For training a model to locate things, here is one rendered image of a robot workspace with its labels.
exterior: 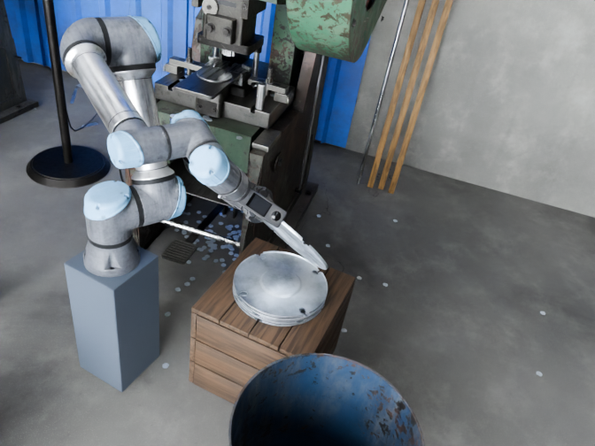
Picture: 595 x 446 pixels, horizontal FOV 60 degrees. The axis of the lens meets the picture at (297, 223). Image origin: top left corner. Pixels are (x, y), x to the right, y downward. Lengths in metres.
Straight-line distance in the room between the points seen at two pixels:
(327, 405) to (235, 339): 0.32
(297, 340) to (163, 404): 0.51
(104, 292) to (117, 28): 0.68
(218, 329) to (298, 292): 0.26
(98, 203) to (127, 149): 0.34
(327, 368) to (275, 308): 0.27
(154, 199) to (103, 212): 0.14
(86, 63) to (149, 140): 0.28
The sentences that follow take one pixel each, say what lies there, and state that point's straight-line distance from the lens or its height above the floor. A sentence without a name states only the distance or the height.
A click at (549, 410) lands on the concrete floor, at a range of 2.13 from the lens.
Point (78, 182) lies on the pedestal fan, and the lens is 2.68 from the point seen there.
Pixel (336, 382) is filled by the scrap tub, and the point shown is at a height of 0.39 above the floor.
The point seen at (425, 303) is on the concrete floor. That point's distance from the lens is 2.26.
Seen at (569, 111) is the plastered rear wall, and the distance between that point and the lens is 3.13.
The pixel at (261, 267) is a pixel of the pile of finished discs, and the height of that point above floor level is 0.39.
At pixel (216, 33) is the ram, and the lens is 1.86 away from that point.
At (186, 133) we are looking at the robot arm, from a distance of 1.12.
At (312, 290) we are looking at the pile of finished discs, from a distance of 1.58.
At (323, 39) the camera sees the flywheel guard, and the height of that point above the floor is 1.03.
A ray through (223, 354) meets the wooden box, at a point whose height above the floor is 0.21.
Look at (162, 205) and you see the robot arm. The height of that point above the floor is 0.63.
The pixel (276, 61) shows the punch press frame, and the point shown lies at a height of 0.78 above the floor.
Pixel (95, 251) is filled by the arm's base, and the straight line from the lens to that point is 1.47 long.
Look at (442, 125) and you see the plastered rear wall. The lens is 3.12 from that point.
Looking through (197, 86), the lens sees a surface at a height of 0.78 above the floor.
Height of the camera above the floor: 1.45
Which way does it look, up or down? 36 degrees down
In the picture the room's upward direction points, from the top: 11 degrees clockwise
